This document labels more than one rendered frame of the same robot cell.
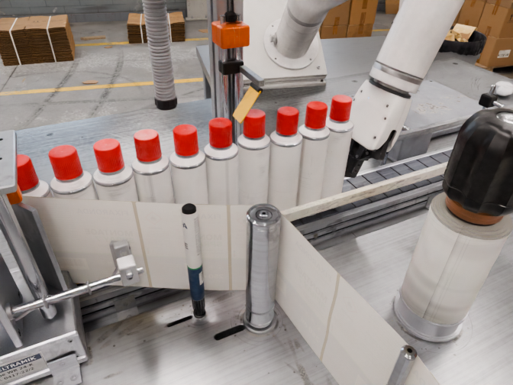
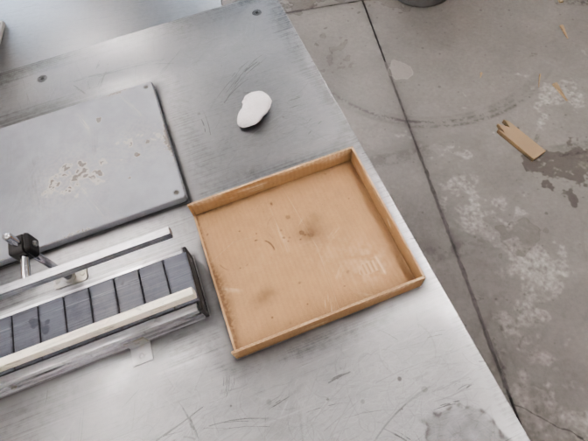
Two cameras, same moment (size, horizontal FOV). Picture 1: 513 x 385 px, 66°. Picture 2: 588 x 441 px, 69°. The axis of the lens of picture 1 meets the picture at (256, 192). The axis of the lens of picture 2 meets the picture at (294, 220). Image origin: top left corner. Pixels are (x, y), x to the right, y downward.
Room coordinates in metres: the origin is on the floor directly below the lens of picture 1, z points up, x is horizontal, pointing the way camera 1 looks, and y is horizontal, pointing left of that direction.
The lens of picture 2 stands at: (0.73, -1.00, 1.48)
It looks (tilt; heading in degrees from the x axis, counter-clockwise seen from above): 62 degrees down; 13
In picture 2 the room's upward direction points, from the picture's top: 8 degrees counter-clockwise
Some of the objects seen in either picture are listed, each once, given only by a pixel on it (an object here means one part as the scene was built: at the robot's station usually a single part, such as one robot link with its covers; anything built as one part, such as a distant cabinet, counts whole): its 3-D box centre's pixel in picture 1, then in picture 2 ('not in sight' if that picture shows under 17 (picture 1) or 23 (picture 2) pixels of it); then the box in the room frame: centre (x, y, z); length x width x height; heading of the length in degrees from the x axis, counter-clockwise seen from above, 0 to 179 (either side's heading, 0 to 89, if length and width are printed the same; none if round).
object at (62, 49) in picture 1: (37, 39); not in sight; (4.11, 2.25, 0.16); 0.65 x 0.54 x 0.32; 110
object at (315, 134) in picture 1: (310, 160); not in sight; (0.58, -0.09, 0.98); 0.05 x 0.05 x 0.20
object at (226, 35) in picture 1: (239, 125); not in sight; (0.58, 0.03, 1.05); 0.10 x 0.04 x 0.33; 27
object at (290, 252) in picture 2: not in sight; (299, 243); (1.01, -0.94, 0.85); 0.30 x 0.26 x 0.04; 117
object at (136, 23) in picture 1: (156, 27); not in sight; (4.90, 1.23, 0.11); 0.65 x 0.54 x 0.22; 102
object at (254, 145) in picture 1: (253, 170); not in sight; (0.54, 0.01, 0.98); 0.05 x 0.05 x 0.20
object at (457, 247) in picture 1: (461, 234); not in sight; (0.35, -0.24, 1.03); 0.09 x 0.09 x 0.30
